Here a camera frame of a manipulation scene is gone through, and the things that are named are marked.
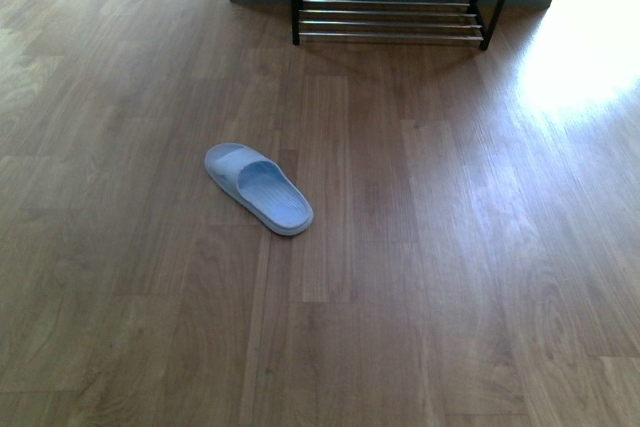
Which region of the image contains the light blue slipper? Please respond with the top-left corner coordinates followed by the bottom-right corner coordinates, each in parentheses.
top-left (204, 143), bottom-right (314, 237)

